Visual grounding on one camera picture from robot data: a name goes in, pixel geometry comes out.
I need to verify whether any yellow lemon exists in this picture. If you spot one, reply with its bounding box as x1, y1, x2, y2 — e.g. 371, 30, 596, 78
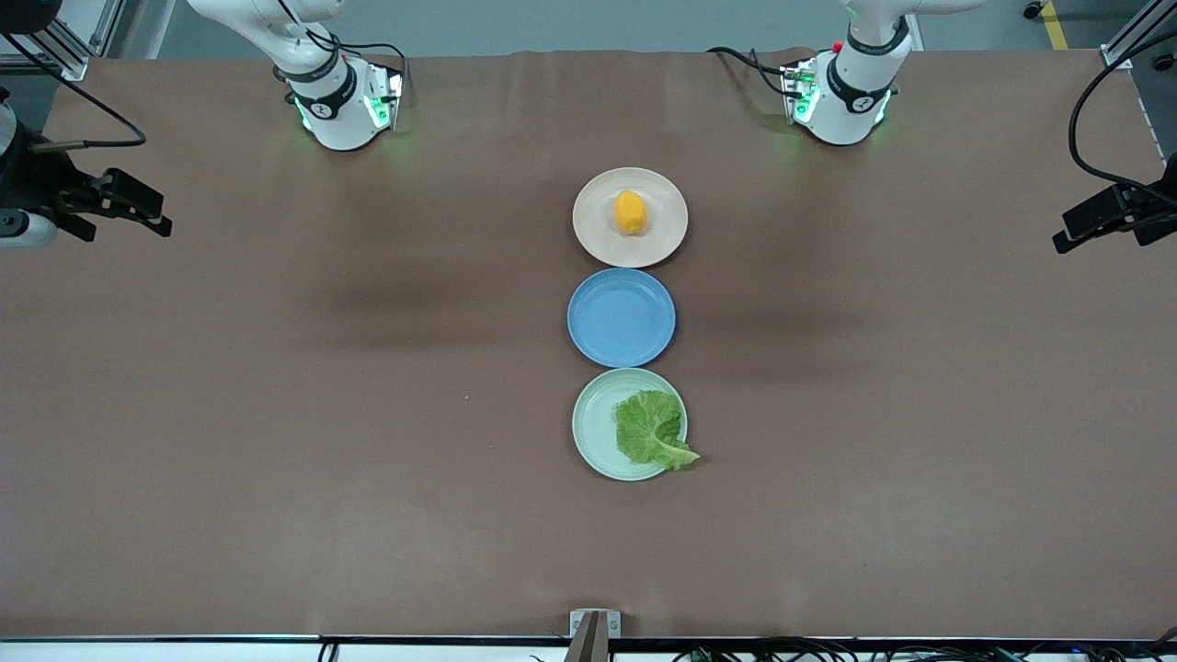
613, 189, 648, 237

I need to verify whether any beige round plate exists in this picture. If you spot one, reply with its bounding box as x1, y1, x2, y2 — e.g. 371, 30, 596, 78
572, 166, 689, 269

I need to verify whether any black base cable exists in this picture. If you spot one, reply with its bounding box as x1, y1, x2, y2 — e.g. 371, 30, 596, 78
705, 46, 803, 98
308, 35, 410, 102

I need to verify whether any pale green round plate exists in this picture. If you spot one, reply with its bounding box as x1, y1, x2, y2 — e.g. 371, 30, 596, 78
571, 368, 689, 482

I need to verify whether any blue round plate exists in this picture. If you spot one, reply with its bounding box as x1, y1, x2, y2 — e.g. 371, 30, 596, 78
566, 268, 678, 369

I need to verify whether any aluminium frame profile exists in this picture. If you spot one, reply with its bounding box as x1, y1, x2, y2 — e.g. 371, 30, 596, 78
1099, 0, 1177, 71
0, 18, 89, 82

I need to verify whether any black cable bundle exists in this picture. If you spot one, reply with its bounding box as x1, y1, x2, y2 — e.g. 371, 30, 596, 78
671, 634, 1177, 662

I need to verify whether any paper table cover sheet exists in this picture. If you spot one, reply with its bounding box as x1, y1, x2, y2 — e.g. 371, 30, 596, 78
0, 48, 1177, 641

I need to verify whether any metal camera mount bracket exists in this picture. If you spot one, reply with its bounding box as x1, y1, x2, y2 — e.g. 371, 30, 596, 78
568, 609, 623, 662

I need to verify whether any white table edge rail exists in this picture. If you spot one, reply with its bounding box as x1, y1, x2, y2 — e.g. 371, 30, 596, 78
0, 638, 1177, 662

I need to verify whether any green lettuce leaf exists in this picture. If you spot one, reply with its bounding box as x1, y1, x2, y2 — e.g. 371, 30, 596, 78
613, 390, 702, 472

